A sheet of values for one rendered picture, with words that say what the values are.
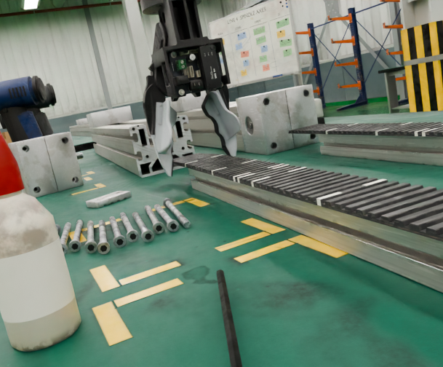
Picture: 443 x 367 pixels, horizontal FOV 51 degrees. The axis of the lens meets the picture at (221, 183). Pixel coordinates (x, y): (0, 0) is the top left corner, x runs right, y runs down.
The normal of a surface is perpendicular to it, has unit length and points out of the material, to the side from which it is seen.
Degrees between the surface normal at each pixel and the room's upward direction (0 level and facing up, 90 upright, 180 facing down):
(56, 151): 90
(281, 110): 90
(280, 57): 90
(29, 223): 62
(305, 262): 0
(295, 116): 90
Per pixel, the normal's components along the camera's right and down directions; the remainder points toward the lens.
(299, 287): -0.19, -0.96
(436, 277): -0.92, 0.24
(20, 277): 0.15, 0.16
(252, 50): -0.70, 0.26
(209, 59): 0.34, 0.11
